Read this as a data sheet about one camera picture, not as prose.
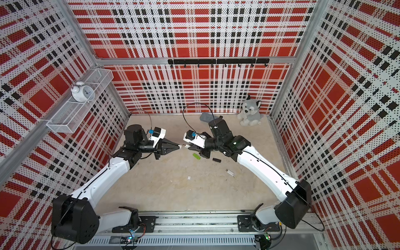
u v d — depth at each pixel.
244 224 0.72
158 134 0.61
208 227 0.73
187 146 0.68
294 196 0.39
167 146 0.67
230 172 0.91
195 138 0.57
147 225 0.73
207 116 1.18
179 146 0.69
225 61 0.90
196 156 0.99
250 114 1.04
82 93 0.70
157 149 0.64
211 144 0.61
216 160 0.96
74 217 0.40
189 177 0.89
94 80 0.89
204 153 0.62
